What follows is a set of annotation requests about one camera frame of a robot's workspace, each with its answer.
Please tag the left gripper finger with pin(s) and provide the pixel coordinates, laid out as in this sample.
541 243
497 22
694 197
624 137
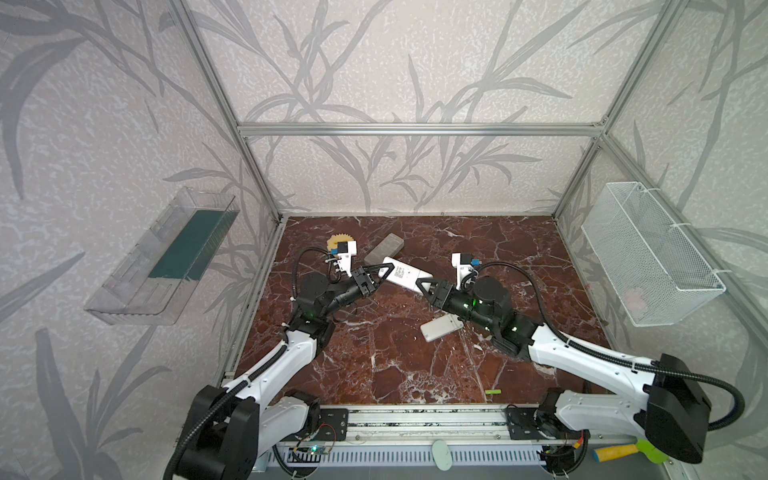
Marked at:
381 277
373 269

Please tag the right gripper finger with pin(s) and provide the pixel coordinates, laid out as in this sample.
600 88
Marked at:
438 299
433 286

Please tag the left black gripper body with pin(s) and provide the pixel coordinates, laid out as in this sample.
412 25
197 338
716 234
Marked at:
363 282

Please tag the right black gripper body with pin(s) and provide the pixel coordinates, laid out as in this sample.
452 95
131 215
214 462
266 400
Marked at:
440 294

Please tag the white remote with display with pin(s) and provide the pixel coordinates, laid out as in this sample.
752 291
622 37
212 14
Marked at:
405 275

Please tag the white remote with batteries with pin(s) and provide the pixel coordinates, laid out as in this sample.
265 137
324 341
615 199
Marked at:
440 327

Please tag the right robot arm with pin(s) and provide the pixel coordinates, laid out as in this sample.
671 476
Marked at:
660 401

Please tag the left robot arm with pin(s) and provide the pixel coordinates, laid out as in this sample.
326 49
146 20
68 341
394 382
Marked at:
229 427

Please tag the grey stone block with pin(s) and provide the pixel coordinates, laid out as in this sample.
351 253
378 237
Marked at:
389 247

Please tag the yellow smiley sponge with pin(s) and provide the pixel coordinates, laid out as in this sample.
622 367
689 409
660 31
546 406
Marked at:
336 239

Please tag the pale green oval knob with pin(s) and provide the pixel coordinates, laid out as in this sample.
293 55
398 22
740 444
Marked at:
442 455

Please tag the green yellow toy hammer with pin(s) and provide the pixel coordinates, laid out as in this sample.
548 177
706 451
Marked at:
643 447

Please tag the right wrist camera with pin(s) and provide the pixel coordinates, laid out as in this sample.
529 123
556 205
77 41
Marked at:
466 268

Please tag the clear plastic wall shelf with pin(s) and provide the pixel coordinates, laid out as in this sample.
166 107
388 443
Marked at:
154 282

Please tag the white wire mesh basket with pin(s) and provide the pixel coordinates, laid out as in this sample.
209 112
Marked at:
658 274

